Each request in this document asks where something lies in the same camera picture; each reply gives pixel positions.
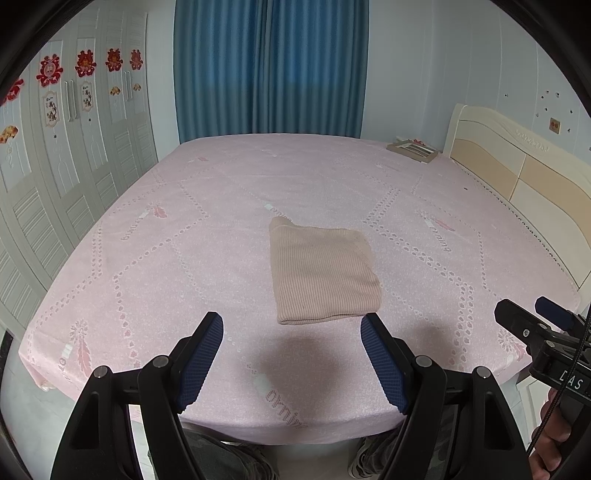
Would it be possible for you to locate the bed with pink sheet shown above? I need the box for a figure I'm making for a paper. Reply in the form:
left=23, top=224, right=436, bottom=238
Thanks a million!
left=18, top=134, right=580, bottom=446

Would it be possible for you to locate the white wardrobe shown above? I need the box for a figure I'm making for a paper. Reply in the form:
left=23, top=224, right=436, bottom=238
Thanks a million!
left=0, top=9, right=160, bottom=337

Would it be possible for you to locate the white nightstand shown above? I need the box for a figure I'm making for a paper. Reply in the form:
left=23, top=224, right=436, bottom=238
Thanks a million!
left=517, top=376, right=552, bottom=444

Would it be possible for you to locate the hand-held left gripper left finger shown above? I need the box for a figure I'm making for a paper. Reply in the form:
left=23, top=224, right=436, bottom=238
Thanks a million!
left=50, top=311, right=225, bottom=480

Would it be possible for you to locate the person's right hand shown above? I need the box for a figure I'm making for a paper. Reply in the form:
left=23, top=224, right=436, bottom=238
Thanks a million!
left=531, top=390, right=575, bottom=480

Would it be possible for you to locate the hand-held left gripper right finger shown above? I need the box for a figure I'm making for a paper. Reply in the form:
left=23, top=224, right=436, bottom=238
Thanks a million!
left=360, top=312, right=527, bottom=480

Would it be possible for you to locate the blue curtain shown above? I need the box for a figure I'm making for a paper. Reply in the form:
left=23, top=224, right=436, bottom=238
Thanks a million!
left=173, top=0, right=370, bottom=145

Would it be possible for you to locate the person's left leg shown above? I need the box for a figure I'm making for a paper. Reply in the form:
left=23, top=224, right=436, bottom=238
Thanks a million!
left=148, top=427, right=278, bottom=480

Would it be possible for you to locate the flat picture frame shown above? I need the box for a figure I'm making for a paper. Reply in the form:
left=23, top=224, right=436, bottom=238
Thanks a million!
left=387, top=137, right=439, bottom=163

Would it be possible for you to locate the beige knit sweater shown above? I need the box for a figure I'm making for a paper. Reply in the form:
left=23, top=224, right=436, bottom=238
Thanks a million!
left=269, top=217, right=383, bottom=325

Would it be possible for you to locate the cream wooden headboard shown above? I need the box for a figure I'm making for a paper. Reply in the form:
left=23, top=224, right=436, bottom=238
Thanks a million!
left=443, top=103, right=591, bottom=296

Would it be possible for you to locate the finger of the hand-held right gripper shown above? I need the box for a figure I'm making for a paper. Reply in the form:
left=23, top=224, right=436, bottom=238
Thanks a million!
left=494, top=299, right=555, bottom=344
left=536, top=296, right=583, bottom=330

